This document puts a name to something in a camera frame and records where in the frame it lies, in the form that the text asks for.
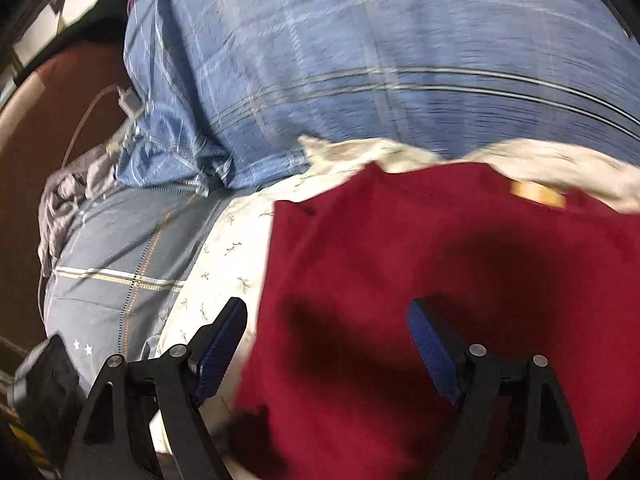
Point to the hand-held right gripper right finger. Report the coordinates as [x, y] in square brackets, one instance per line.
[430, 355]

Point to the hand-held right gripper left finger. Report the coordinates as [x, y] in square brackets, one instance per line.
[220, 355]

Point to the dark red garment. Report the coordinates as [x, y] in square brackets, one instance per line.
[400, 240]

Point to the cream leaf-print pillow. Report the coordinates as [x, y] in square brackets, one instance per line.
[225, 250]

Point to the grey-blue plaid bedsheet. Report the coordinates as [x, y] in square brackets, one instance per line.
[115, 240]

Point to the grey cloth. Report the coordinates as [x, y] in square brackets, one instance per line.
[65, 195]

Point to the white charger plug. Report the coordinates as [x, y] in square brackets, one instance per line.
[130, 102]

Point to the blue plaid quilt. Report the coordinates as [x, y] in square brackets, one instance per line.
[375, 35]

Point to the dark cloth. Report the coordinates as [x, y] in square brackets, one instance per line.
[107, 15]

